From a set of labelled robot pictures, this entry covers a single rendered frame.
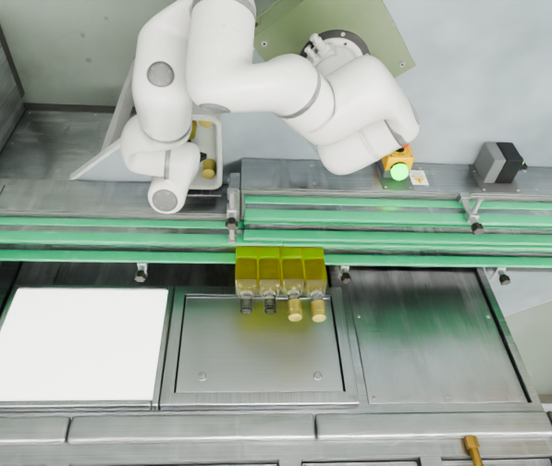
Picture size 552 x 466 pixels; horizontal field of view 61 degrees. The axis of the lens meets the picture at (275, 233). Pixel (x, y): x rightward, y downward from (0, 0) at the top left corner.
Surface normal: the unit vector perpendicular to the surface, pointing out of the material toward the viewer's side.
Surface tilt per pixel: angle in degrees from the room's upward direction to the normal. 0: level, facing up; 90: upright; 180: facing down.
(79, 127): 90
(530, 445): 90
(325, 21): 1
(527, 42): 0
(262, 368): 90
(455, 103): 0
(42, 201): 90
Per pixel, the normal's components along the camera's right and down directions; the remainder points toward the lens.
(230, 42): 0.42, -0.24
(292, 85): 0.73, 0.36
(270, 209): 0.07, -0.68
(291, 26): 0.03, 0.74
